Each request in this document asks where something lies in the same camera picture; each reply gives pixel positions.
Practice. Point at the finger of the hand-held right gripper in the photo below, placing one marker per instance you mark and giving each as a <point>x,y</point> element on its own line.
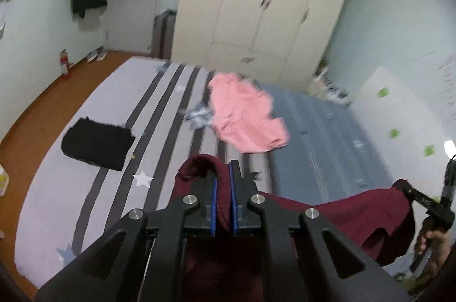
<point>420,197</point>

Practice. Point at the grey sneaker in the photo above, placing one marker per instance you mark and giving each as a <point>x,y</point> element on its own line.
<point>102,53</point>
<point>92,56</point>

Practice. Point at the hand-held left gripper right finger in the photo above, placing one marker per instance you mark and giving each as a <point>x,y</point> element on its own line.
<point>233,205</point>

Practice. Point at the bed with striped sheet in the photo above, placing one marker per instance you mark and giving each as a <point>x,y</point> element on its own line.
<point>313,145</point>

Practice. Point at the green wall sticker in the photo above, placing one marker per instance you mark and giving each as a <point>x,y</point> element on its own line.
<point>393,133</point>
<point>383,92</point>
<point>429,149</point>

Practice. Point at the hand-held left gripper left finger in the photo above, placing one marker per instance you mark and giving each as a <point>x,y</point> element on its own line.
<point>214,205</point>

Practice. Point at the red fire extinguisher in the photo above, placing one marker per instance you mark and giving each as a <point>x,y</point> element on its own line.
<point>65,66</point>

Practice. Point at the grey suitcase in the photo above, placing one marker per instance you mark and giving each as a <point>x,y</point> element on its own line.
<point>163,34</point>

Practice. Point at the maroon garment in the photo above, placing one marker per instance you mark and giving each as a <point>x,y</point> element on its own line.
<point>356,216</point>

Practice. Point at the pile of bedside items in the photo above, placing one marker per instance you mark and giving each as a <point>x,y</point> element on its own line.
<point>333,88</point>

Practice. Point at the white headboard panel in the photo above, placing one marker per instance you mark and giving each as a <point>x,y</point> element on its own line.
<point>409,109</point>

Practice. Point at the pink garment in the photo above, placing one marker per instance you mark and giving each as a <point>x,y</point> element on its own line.
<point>238,113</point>

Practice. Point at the black folded garment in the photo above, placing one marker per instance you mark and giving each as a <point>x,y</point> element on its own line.
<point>96,143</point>

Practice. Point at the yellow bottle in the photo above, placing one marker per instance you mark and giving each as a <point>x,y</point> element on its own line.
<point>3,180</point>

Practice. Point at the person's right hand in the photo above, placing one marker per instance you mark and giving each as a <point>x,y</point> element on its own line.
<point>440,246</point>

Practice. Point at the light blue small cloth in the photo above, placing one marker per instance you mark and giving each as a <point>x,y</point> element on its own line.
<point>199,116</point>

